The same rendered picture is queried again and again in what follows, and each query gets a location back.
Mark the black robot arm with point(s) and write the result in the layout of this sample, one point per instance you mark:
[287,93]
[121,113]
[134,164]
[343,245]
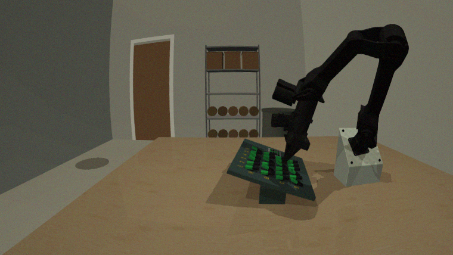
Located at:
[388,43]

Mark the dark green switch panel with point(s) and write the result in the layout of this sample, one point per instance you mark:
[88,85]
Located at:
[264,165]

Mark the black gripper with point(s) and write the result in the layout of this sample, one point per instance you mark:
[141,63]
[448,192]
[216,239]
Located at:
[297,138]

